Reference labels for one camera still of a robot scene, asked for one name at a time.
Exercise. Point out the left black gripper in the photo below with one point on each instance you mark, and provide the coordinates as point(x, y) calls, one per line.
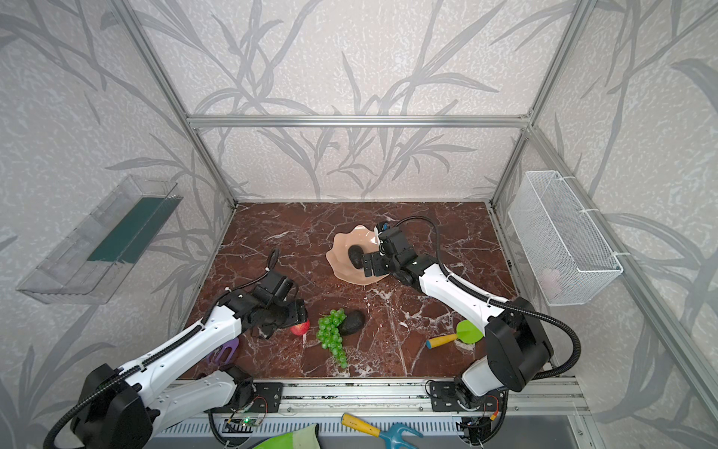
point(294, 313)

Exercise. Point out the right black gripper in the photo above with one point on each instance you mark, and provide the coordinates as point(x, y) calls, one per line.
point(372, 264)

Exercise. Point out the red fake apple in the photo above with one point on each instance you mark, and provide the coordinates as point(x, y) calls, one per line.
point(301, 330)

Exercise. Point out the green fake grape bunch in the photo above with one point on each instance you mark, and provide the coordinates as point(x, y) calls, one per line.
point(330, 338)

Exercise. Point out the dark fake avocado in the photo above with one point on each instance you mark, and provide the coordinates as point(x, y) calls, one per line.
point(353, 322)
point(356, 256)

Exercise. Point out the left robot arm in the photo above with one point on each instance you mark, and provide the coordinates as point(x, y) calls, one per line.
point(127, 406)

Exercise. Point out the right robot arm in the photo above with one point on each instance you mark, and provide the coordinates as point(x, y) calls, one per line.
point(516, 344)

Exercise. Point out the pink scalloped fruit bowl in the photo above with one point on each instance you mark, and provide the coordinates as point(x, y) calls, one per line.
point(346, 255)

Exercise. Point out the green circuit board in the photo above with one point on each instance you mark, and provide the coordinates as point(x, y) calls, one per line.
point(244, 422)

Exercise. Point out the green plastic scoop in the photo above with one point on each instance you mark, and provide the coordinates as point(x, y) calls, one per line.
point(305, 438)

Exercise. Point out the pink object in basket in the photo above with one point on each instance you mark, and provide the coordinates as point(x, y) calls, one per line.
point(551, 283)

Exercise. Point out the purple toy fork pink handle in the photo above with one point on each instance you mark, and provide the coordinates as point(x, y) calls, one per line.
point(224, 354)

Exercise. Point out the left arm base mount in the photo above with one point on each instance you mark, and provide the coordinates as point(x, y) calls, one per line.
point(258, 395)

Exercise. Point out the green toy spoon yellow handle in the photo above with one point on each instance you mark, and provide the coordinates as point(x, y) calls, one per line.
point(465, 332)

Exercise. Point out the aluminium front rail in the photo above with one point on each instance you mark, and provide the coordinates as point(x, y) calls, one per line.
point(408, 397)

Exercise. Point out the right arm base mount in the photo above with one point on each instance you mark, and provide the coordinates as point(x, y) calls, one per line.
point(453, 396)

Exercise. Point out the white wire mesh basket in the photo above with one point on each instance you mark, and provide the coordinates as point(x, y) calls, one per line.
point(557, 232)

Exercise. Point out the blue toy rake yellow handle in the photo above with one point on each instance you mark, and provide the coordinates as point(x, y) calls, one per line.
point(393, 437)

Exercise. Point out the clear plastic wall bin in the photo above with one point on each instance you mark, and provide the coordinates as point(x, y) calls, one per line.
point(88, 266)

